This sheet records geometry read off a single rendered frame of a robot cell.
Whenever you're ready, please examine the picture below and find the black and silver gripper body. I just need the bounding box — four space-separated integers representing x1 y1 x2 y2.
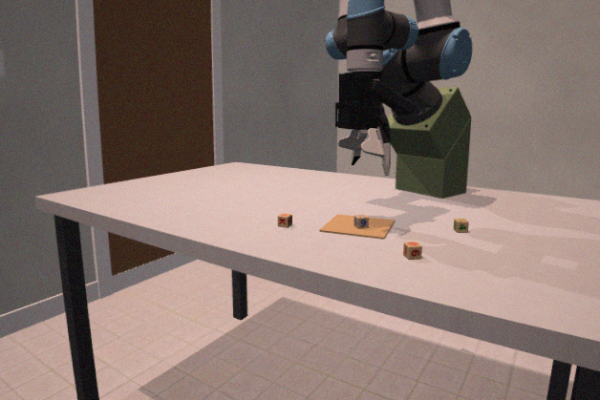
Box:
335 72 384 130

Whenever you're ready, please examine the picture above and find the tan flat mat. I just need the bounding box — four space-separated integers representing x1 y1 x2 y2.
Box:
319 214 395 240

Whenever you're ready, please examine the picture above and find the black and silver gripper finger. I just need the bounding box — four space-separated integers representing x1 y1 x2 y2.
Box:
338 129 368 165
361 110 391 176

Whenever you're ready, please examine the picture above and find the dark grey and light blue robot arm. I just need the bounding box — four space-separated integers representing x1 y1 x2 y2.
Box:
326 0 472 125

